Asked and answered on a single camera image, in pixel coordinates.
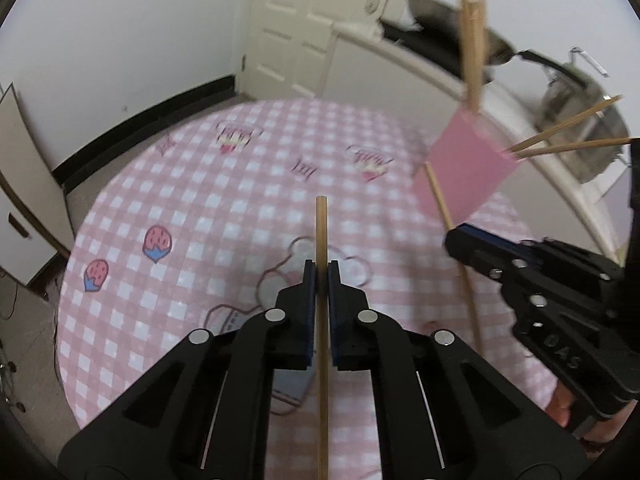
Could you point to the black wok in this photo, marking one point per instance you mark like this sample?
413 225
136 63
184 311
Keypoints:
435 25

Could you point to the pink checked tablecloth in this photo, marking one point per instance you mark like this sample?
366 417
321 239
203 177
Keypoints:
200 185

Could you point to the pink cup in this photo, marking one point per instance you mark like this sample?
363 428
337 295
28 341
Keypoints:
465 170

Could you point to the steel pot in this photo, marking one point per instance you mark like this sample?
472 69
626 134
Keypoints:
560 105

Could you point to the white cabinet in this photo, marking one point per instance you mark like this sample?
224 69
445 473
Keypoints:
20 150
30 255

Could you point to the bunch of wooden chopsticks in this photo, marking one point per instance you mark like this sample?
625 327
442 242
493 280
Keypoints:
472 50

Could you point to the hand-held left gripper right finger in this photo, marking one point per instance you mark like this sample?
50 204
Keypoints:
336 310

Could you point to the white door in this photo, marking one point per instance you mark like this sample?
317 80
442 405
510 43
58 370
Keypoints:
295 25

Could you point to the wooden chopstick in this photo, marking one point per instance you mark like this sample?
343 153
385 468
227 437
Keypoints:
575 146
565 123
439 197
321 230

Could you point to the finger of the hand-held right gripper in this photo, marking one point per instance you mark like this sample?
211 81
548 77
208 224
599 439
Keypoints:
475 255
495 241

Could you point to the white counter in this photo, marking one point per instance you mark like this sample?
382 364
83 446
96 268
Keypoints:
370 75

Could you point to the black stove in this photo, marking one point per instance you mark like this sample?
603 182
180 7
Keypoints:
395 32

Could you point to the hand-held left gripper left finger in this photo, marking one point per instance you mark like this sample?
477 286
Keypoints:
310 310

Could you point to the person's right hand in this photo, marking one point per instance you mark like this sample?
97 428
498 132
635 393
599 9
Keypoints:
560 402

